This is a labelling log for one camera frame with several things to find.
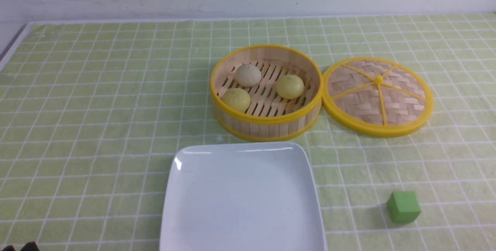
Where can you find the green cube block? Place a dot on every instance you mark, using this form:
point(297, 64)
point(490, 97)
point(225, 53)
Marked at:
point(403, 207)

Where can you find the green checked tablecloth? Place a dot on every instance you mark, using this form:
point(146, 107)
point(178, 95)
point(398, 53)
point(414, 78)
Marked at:
point(93, 114)

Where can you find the yellow steamed bun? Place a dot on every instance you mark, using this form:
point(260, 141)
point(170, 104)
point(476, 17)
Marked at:
point(237, 99)
point(289, 86)

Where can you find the bamboo steamer basket yellow rim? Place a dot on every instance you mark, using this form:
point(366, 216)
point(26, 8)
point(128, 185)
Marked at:
point(269, 117)

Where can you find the woven bamboo steamer lid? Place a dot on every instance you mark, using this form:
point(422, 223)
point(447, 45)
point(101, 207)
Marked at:
point(376, 97)

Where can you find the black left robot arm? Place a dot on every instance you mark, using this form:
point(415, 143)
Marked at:
point(30, 246)

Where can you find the white steamed bun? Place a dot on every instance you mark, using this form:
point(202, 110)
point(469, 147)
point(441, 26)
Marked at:
point(248, 75)

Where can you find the white square plate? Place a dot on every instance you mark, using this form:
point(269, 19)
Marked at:
point(242, 197)

